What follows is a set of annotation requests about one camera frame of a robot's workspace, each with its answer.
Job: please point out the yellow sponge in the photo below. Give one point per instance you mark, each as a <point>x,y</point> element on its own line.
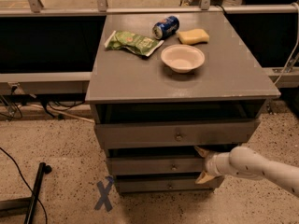
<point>193,36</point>

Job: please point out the blue tape cross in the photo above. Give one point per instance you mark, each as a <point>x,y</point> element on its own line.
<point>104,191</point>

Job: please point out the grey bottom drawer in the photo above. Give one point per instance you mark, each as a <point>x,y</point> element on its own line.
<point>184,182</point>

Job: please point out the grey top drawer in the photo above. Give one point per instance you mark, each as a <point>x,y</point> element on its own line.
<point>175,134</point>

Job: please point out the grey drawer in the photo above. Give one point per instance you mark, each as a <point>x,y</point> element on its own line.
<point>155,165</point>
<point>184,182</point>
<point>175,134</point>

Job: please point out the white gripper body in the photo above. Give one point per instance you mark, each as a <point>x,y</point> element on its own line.
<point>211,164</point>

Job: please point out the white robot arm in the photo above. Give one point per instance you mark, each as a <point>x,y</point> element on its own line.
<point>243,162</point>

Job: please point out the blue soda can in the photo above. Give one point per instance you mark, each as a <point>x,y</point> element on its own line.
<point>165,28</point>

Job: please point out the grey drawer cabinet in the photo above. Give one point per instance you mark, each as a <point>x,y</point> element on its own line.
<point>150,120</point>

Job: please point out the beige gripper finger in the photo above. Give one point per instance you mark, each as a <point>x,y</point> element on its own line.
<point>201,151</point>
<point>203,178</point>

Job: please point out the white bowl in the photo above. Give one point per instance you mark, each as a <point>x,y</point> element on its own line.
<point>182,58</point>

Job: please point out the metal railing frame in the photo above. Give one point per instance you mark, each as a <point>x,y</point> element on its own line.
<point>93,6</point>

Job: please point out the black metal stand base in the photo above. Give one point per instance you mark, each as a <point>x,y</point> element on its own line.
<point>27,205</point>

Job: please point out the green chip bag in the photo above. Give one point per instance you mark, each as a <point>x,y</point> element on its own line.
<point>135,43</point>

